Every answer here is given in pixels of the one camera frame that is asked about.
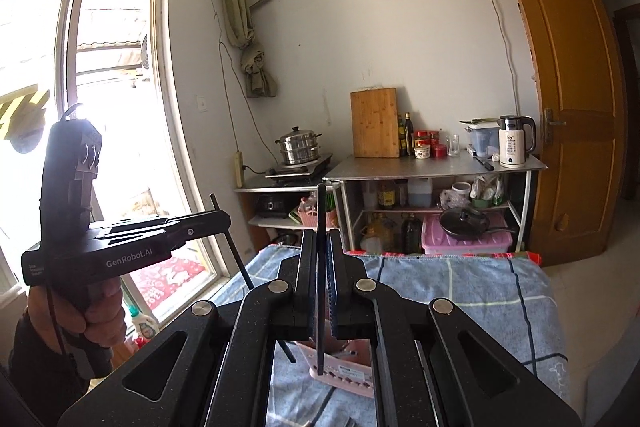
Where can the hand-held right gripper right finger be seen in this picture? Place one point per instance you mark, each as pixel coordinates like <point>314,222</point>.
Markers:
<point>337,277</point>

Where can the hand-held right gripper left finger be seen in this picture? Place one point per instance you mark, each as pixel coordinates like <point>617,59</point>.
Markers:
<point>307,277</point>

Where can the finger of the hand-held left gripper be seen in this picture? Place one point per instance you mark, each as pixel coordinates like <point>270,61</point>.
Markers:
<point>135,223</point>
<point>200,229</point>

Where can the black chopstick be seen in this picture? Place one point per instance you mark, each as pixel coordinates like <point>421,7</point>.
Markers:
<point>322,207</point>
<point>216,207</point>

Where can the pink plastic utensil basket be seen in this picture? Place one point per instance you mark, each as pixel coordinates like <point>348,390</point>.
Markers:
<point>345,372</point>

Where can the person's left forearm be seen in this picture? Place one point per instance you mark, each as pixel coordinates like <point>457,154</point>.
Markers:
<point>40,367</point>

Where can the person's left hand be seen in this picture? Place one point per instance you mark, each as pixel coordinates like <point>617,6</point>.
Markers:
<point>107,312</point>

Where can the red patterned rug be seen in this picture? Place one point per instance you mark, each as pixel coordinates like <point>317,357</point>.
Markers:
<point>170,277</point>

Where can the small pink shelf basket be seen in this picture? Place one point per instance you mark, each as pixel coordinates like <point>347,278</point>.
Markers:
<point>310,217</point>

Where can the white power strip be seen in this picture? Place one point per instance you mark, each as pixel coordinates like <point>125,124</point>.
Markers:
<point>239,169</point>

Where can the small side table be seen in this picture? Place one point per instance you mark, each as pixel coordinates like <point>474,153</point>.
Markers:
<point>260,189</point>

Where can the black kitchen appliance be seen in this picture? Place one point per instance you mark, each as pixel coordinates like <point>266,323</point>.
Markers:
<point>272,207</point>

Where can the detergent bottle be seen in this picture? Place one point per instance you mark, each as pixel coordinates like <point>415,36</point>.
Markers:
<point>144,322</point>

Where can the pink storage box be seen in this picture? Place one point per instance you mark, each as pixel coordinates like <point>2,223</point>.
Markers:
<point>435,244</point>

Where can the black induction cooker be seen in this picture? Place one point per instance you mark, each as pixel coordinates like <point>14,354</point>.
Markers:
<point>300,171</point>

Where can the white plastic jug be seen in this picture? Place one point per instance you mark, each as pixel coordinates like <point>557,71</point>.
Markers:
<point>420,194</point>

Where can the steel steamer pot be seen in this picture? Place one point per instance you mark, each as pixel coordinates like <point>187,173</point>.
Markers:
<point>297,147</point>

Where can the black frying pan with lid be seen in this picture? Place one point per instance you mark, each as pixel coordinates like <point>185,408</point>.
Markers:
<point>465,222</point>

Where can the blue plaid tablecloth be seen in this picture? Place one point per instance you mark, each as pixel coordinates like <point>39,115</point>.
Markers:
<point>475,297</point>

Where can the metal shelf table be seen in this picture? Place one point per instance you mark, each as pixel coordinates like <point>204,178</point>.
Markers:
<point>425,168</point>

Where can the white floral jar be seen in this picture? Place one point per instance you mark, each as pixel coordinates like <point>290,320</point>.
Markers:
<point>422,152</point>

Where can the yellow oil bottle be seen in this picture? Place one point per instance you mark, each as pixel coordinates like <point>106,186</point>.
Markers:
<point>401,139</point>

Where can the wooden cutting board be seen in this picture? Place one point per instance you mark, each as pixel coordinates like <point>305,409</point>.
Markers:
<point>375,124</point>

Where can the dark oil bottle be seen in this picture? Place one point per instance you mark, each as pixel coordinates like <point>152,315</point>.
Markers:
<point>409,137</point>

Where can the red can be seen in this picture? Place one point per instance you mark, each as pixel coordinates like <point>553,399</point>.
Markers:
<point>439,151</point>

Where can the red lid jar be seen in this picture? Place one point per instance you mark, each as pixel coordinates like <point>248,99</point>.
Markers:
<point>422,138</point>
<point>434,137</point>

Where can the outdoor fan unit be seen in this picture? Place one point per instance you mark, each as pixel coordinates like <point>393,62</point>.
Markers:
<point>145,57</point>

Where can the clear glass cup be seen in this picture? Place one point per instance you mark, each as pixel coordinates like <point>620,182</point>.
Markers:
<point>453,146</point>

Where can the clear water filter pitcher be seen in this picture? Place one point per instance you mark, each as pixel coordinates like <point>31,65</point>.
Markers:
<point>482,142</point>

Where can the tied beige curtain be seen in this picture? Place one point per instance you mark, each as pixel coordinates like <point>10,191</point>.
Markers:
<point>240,17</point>

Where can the white electric kettle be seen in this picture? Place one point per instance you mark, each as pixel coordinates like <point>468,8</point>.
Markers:
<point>515,144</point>

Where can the wooden door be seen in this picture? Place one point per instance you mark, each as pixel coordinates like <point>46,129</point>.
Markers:
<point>565,57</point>

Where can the white wall switch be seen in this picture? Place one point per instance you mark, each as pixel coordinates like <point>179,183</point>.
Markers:
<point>203,104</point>

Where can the white frame glass window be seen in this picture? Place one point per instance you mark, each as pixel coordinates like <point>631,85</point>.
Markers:
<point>167,57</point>

